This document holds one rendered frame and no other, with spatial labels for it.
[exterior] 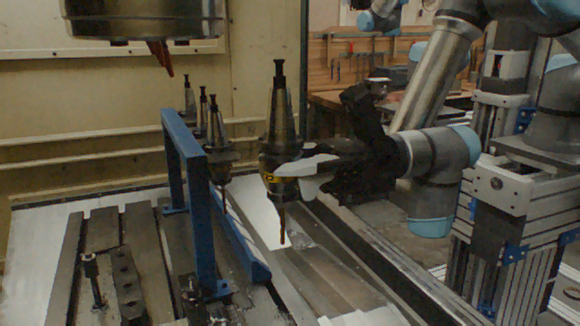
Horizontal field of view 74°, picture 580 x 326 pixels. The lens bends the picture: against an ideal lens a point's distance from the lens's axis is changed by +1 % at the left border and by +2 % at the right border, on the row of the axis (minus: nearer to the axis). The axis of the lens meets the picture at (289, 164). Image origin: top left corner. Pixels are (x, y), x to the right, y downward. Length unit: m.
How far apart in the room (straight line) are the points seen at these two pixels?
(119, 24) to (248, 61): 1.18
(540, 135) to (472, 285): 0.67
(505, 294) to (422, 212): 0.98
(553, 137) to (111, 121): 1.34
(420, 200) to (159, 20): 0.49
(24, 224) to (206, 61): 0.83
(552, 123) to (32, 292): 1.49
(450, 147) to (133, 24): 0.48
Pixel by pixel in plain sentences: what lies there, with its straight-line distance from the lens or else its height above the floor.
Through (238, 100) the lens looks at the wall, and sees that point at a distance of 1.54.
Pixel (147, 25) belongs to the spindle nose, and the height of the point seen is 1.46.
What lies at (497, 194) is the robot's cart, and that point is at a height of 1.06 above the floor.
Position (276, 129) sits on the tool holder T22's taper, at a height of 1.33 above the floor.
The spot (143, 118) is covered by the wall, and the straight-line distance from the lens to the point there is 1.50.
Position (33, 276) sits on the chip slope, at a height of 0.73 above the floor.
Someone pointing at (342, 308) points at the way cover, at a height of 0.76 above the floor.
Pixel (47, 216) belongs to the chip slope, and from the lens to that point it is 1.57.
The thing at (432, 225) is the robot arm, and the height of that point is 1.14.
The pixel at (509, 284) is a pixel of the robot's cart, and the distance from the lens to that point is 1.63.
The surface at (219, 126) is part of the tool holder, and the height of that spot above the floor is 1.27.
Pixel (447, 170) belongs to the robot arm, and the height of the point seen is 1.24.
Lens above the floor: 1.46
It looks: 21 degrees down
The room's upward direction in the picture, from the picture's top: straight up
